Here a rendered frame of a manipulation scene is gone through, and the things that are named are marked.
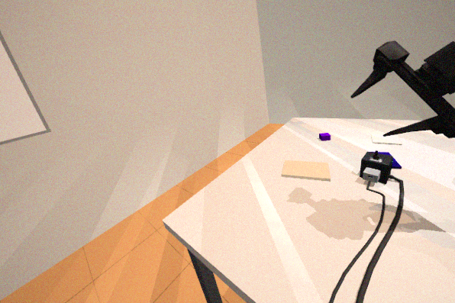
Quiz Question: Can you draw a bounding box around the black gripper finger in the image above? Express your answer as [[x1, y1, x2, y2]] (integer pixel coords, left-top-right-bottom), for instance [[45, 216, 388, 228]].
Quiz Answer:
[[351, 56, 391, 98], [383, 114, 455, 137]]

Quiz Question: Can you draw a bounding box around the purple cube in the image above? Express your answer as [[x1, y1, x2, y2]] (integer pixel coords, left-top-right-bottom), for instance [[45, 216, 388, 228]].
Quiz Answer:
[[319, 133, 331, 141]]

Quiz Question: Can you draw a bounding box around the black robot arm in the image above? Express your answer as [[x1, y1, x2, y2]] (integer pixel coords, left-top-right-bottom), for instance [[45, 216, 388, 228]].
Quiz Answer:
[[421, 41, 455, 94]]

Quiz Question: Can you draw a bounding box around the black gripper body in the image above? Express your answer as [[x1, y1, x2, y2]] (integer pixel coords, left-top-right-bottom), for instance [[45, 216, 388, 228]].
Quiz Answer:
[[373, 41, 455, 130]]

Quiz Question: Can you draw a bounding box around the black usb cable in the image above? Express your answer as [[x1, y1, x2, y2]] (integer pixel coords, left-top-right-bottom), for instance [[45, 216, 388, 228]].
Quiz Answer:
[[328, 167, 386, 303]]

